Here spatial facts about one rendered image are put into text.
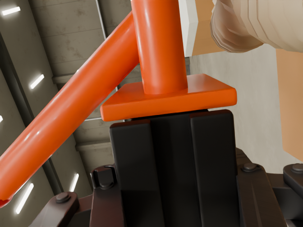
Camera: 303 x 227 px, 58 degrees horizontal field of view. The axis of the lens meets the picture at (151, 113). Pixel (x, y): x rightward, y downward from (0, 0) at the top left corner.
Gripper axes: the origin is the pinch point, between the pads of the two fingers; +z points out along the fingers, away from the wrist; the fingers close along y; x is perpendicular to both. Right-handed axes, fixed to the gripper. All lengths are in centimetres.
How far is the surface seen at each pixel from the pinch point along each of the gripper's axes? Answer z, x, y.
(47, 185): 943, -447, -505
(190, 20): 150, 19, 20
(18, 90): 861, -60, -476
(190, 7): 153, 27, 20
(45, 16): 1176, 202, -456
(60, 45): 1208, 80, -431
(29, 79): 1011, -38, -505
